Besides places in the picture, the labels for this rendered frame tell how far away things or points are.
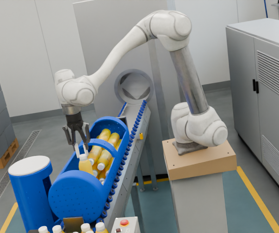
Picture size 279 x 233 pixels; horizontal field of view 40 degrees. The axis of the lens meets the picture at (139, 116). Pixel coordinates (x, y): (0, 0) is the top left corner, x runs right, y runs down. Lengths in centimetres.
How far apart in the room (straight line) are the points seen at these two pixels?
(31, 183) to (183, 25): 144
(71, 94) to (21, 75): 569
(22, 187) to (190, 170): 112
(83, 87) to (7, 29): 567
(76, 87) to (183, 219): 115
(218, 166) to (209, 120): 29
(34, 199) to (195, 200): 105
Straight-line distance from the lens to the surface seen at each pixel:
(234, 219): 357
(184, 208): 236
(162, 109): 315
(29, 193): 264
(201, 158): 218
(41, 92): 731
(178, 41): 184
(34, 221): 275
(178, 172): 215
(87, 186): 190
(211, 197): 235
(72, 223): 194
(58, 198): 198
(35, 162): 270
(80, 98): 162
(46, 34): 709
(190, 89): 195
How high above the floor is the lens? 203
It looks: 18 degrees down
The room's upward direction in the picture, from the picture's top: 10 degrees counter-clockwise
